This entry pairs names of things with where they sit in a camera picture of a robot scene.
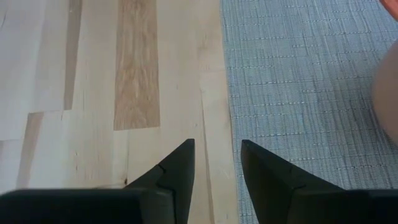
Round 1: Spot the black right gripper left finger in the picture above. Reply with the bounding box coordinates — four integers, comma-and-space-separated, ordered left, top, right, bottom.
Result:
124, 138, 196, 224

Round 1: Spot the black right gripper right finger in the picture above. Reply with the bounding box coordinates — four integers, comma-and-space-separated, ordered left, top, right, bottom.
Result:
241, 139, 343, 224

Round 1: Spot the copper mug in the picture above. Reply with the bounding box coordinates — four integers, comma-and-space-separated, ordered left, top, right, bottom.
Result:
372, 40, 398, 144

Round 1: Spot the grey woven placemat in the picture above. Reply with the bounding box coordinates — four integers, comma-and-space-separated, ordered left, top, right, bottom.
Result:
219, 0, 398, 224

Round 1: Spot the fork with orange handle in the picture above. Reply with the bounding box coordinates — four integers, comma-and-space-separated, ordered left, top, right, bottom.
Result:
378, 0, 398, 21

